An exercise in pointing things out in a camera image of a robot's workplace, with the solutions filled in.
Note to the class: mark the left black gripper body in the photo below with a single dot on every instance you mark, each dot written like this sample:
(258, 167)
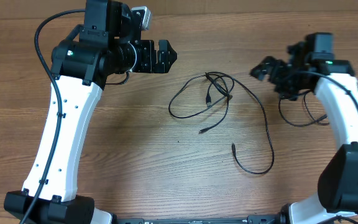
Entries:
(145, 63)

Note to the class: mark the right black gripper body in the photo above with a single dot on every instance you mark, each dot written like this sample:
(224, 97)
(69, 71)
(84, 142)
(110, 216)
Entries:
(288, 79)

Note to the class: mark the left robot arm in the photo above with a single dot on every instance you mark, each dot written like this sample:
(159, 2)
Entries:
(107, 42)

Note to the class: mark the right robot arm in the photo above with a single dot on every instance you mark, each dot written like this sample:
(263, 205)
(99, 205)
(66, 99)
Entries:
(313, 66)

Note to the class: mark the cardboard backdrop panel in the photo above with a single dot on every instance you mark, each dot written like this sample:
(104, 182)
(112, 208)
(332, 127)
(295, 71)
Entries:
(31, 9)

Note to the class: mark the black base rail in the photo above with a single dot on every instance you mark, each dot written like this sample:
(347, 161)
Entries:
(194, 221)

